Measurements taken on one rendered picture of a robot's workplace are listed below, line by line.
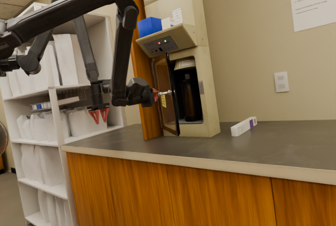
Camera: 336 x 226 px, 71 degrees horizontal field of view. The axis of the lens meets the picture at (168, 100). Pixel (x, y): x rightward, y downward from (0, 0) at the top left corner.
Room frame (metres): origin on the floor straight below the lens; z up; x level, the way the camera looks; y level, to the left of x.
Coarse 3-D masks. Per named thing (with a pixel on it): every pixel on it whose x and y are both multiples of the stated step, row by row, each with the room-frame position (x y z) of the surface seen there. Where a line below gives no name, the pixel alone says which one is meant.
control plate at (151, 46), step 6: (168, 36) 1.18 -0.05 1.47; (150, 42) 1.26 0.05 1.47; (156, 42) 1.24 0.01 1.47; (162, 42) 1.23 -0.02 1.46; (168, 42) 1.21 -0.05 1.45; (174, 42) 1.20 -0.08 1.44; (150, 48) 1.30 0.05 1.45; (156, 48) 1.28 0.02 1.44; (162, 48) 1.26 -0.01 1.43; (168, 48) 1.25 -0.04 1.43; (174, 48) 1.23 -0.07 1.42
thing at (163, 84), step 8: (160, 56) 1.17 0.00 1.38; (160, 64) 1.19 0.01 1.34; (168, 64) 1.08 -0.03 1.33; (160, 72) 1.21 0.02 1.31; (168, 72) 1.08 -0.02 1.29; (160, 80) 1.24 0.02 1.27; (168, 80) 1.09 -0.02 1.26; (160, 88) 1.26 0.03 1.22; (168, 88) 1.11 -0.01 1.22; (160, 96) 1.29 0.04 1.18; (168, 96) 1.13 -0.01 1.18; (160, 104) 1.32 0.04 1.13; (168, 104) 1.15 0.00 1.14; (160, 112) 1.34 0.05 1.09; (168, 112) 1.18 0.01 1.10; (168, 120) 1.20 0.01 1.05; (176, 120) 1.08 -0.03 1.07; (168, 128) 1.22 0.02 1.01; (176, 128) 1.08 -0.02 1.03
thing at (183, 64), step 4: (176, 60) 1.33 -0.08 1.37; (180, 60) 1.29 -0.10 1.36; (184, 60) 1.28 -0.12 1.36; (188, 60) 1.27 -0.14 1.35; (192, 60) 1.28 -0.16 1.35; (176, 64) 1.31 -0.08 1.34; (180, 64) 1.28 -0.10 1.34; (184, 64) 1.27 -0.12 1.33; (188, 64) 1.26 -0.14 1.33; (192, 64) 1.26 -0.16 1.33; (176, 68) 1.30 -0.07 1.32; (180, 68) 1.28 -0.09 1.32; (184, 68) 1.43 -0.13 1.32; (188, 68) 1.43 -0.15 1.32
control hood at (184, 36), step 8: (184, 24) 1.11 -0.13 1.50; (160, 32) 1.18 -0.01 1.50; (168, 32) 1.16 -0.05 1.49; (176, 32) 1.14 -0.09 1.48; (184, 32) 1.12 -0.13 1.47; (192, 32) 1.16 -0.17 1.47; (136, 40) 1.29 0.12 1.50; (144, 40) 1.27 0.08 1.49; (152, 40) 1.24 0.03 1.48; (176, 40) 1.18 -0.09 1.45; (184, 40) 1.16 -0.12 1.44; (192, 40) 1.15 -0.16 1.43; (144, 48) 1.32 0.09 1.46; (184, 48) 1.22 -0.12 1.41; (152, 56) 1.35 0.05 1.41
